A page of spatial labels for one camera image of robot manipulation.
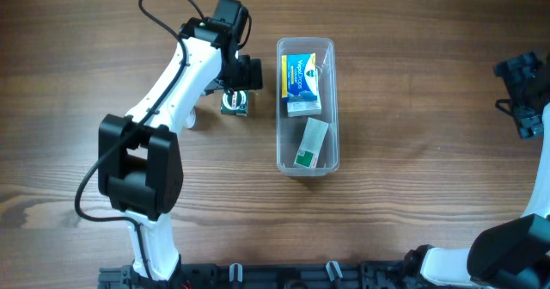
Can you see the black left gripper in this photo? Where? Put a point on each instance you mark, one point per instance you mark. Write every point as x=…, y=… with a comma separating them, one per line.
x=232, y=88

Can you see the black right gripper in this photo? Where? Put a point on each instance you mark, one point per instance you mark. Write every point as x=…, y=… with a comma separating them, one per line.
x=520, y=95

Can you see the dark green square box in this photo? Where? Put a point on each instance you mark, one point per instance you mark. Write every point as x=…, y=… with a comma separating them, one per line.
x=235, y=104

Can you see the blue VapoDrops lozenge box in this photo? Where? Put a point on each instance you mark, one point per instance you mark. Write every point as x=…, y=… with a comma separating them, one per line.
x=299, y=77

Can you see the white medicine box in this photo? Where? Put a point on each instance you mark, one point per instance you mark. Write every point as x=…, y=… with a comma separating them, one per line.
x=303, y=108

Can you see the white spray bottle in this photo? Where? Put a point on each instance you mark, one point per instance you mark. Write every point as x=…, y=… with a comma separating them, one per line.
x=191, y=119

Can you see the white green Panadol box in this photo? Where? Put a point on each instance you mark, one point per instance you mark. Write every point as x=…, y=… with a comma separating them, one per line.
x=312, y=140

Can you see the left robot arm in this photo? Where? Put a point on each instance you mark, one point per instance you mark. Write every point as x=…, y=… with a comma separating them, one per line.
x=139, y=163

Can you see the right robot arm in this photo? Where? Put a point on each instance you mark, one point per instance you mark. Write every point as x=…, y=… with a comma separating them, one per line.
x=514, y=254

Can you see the clear plastic container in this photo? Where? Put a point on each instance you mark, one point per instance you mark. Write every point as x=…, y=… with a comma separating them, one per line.
x=290, y=129

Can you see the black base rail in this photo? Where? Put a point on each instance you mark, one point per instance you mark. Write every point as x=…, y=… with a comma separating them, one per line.
x=365, y=275

